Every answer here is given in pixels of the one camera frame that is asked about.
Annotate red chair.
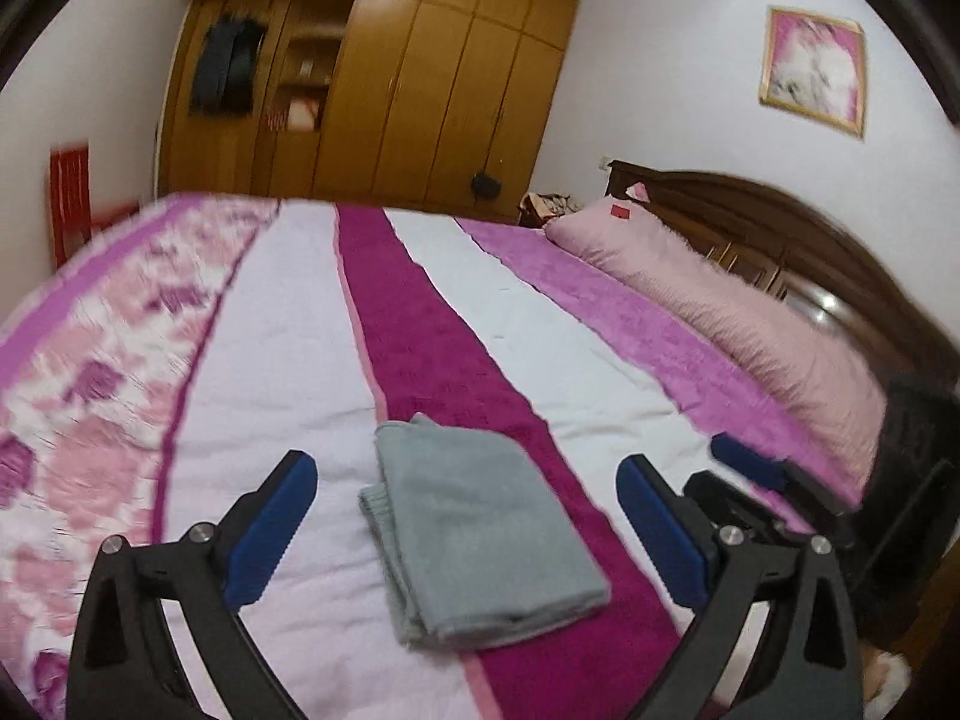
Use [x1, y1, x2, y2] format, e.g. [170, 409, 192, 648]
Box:
[49, 141, 143, 269]

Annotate patterned bag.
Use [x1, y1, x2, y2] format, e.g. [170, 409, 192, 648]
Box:
[520, 191, 580, 230]

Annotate dark wooden headboard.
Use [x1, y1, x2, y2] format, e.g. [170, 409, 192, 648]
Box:
[606, 160, 960, 406]

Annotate pink floral blanket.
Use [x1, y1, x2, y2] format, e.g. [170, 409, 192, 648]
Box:
[0, 191, 863, 720]

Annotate red and white box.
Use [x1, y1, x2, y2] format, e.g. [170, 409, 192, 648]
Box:
[264, 86, 329, 132]

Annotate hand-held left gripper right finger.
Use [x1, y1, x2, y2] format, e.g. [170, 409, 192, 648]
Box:
[615, 454, 865, 720]

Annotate pink pillow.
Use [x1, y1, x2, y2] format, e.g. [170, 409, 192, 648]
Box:
[544, 195, 890, 507]

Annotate dark hanging clothes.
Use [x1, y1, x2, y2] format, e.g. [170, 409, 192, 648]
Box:
[187, 11, 269, 119]

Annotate small black bag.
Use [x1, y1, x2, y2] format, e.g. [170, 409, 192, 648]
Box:
[470, 109, 505, 202]

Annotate framed pink picture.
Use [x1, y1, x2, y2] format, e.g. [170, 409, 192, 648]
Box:
[759, 6, 869, 140]

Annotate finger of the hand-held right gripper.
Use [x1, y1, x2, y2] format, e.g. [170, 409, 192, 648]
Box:
[711, 431, 860, 533]
[684, 469, 807, 535]

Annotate grey towel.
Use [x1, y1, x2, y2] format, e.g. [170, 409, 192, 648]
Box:
[358, 412, 612, 650]

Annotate fuzzy pink slipper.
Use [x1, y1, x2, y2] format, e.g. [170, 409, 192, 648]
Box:
[861, 645, 914, 710]

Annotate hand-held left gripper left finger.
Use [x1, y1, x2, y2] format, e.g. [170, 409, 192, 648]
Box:
[66, 450, 320, 720]

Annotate wooden wardrobe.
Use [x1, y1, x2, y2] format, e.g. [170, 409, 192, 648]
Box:
[156, 0, 580, 205]

